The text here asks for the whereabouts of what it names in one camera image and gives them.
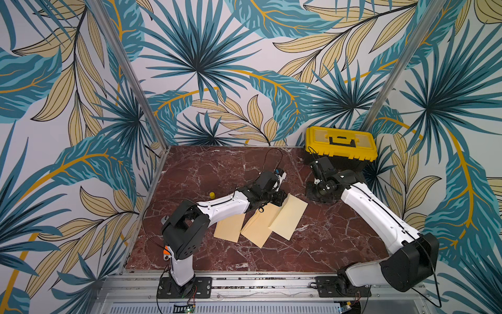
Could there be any manila envelope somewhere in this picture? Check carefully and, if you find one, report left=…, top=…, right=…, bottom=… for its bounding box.
left=269, top=194, right=308, bottom=240
left=241, top=204, right=281, bottom=248
left=214, top=213, right=246, bottom=243

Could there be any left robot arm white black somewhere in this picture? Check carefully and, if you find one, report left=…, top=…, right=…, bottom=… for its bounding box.
left=162, top=168, right=286, bottom=297

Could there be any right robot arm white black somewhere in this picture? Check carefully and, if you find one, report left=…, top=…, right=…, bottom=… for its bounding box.
left=305, top=156, right=439, bottom=296

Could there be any yellow black toolbox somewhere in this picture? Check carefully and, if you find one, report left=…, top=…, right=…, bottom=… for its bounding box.
left=305, top=126, right=379, bottom=171

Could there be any orange adjustable wrench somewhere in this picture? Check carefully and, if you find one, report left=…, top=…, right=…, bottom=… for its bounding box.
left=163, top=246, right=172, bottom=260

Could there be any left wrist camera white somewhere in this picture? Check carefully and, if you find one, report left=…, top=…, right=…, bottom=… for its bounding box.
left=274, top=168, right=286, bottom=188

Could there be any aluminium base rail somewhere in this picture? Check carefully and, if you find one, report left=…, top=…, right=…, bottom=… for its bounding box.
left=91, top=271, right=438, bottom=313

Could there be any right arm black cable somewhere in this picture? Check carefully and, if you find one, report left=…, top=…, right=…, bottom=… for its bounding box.
left=411, top=235, right=443, bottom=309

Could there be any right aluminium corner post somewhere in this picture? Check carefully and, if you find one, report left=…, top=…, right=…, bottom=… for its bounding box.
left=359, top=0, right=447, bottom=132

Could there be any aluminium corner post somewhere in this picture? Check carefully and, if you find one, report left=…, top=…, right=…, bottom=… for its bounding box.
left=359, top=0, right=447, bottom=132
left=88, top=0, right=169, bottom=154

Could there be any left aluminium corner post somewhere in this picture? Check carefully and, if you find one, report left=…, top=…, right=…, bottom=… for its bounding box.
left=88, top=0, right=169, bottom=154

